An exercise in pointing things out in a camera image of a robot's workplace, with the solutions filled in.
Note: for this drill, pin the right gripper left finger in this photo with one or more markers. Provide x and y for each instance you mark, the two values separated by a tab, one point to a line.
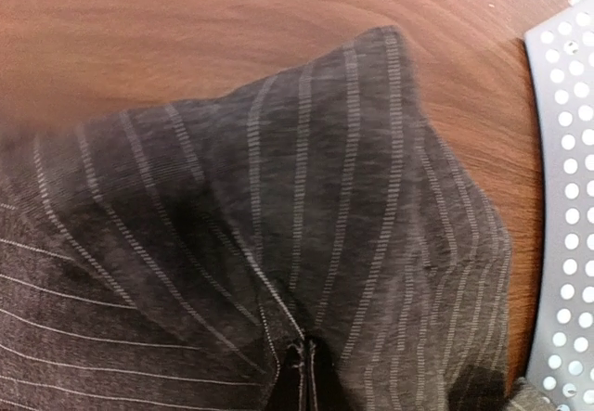
290	390

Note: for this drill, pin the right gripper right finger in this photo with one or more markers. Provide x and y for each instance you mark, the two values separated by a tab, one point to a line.
324	389

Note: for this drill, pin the black pinstriped long sleeve shirt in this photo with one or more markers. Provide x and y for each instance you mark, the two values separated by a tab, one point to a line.
166	258

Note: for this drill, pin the light blue perforated plastic basket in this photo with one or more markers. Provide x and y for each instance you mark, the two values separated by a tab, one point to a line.
560	55

